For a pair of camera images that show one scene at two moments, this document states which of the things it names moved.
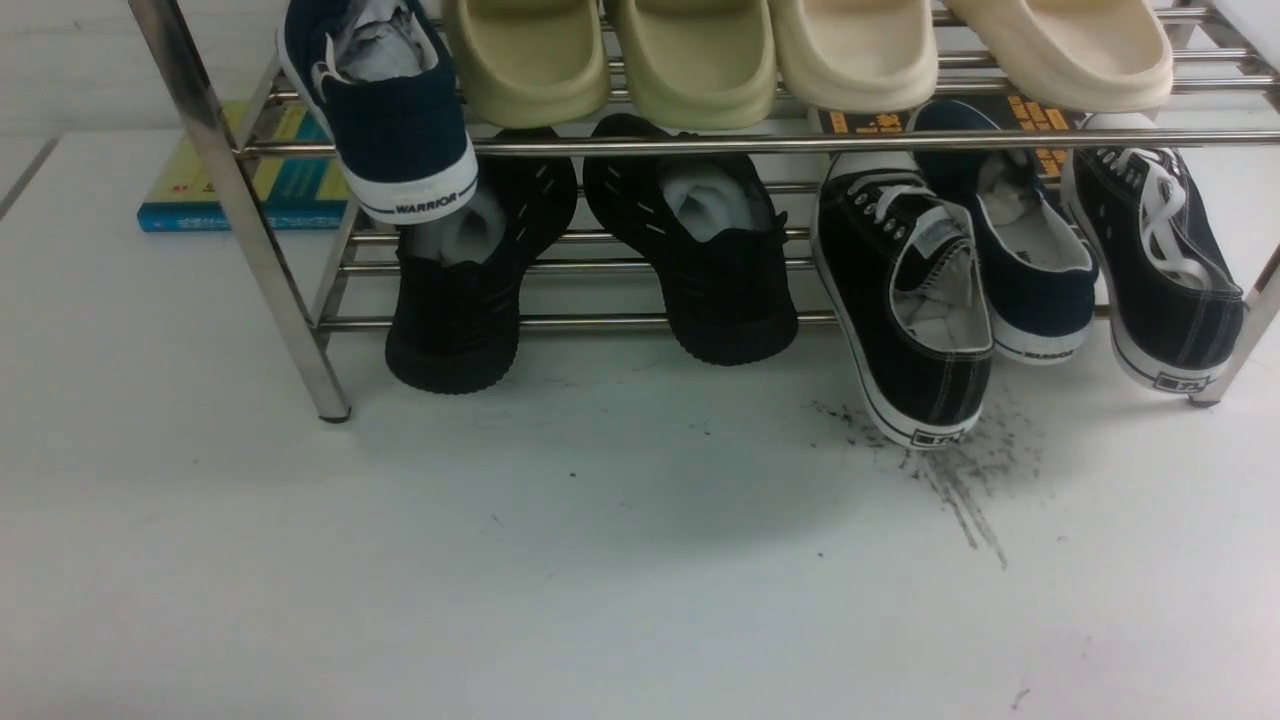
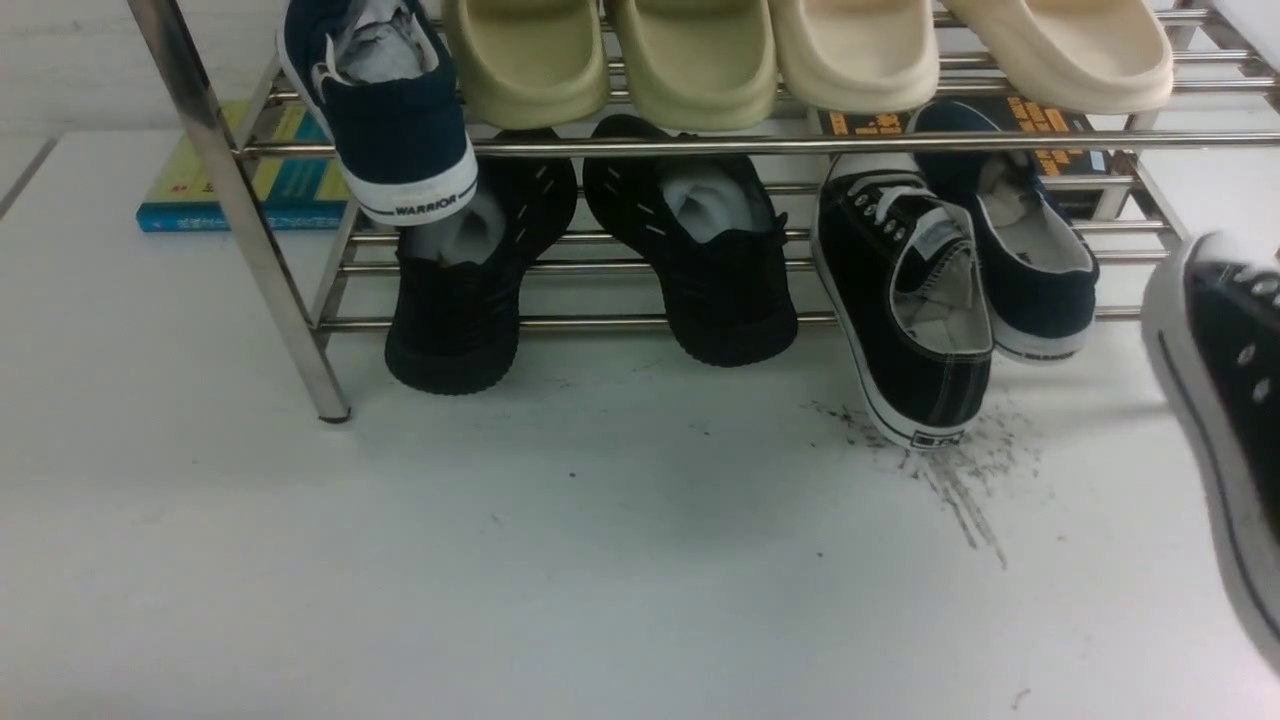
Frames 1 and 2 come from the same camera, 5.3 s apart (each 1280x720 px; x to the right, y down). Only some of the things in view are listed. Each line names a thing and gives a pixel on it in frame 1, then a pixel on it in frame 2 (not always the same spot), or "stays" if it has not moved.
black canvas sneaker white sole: [902, 277] stays
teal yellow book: [295, 194] stays
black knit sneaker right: [714, 231] stays
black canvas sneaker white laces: [1175, 304] → [1211, 314]
